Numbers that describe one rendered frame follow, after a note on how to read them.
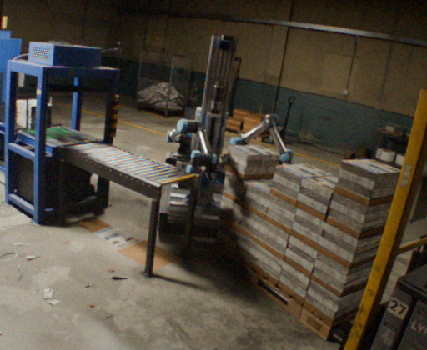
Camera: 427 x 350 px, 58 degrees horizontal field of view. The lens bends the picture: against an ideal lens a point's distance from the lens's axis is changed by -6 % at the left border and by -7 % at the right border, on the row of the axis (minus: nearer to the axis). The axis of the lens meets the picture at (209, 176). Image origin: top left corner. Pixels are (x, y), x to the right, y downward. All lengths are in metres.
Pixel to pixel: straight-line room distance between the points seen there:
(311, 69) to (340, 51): 0.85
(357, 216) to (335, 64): 7.61
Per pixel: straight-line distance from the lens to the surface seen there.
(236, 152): 3.57
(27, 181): 4.46
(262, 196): 3.34
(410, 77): 9.72
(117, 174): 3.45
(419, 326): 2.53
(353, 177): 2.76
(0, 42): 6.23
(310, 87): 10.30
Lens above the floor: 1.82
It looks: 17 degrees down
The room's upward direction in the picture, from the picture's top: 9 degrees clockwise
